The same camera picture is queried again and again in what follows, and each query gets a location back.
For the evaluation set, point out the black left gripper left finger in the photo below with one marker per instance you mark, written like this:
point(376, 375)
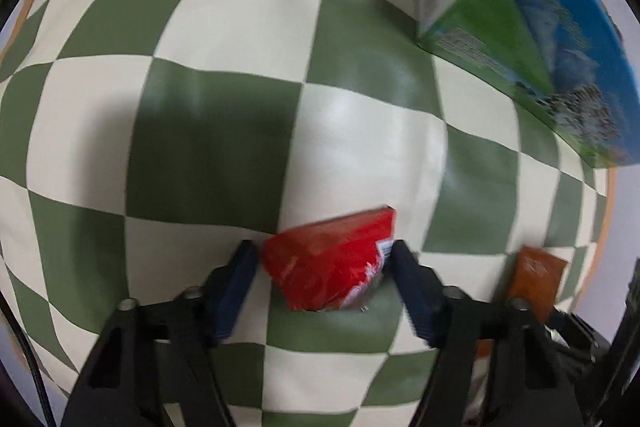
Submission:
point(148, 353)

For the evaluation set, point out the green white checkered mat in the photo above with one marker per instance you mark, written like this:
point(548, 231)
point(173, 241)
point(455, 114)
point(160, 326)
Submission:
point(143, 140)

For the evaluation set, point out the brown small snack packet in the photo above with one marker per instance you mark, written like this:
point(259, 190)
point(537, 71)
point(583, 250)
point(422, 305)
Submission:
point(533, 275)

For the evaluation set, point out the milk carton cardboard box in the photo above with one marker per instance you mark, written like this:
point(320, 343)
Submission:
point(563, 60)

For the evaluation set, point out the red triangular snack packet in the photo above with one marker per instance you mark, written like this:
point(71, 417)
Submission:
point(330, 264)

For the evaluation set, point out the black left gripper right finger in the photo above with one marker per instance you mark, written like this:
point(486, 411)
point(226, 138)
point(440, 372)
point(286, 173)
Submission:
point(495, 364)

